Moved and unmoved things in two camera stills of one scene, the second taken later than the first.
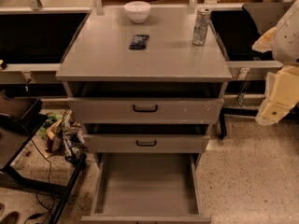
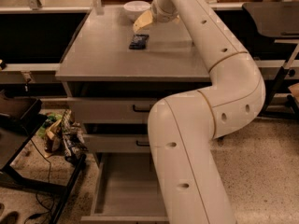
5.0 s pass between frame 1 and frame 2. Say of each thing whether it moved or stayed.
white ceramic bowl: stayed
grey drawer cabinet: stayed
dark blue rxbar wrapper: stayed
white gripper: moved
